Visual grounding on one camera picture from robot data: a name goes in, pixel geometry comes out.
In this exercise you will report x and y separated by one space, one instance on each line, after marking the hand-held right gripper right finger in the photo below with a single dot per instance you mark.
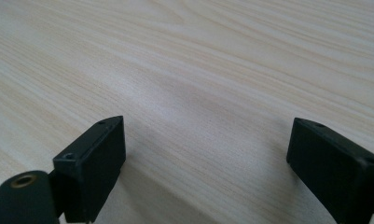
330 174

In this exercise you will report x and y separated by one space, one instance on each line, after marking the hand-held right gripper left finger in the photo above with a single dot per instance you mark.
91 168

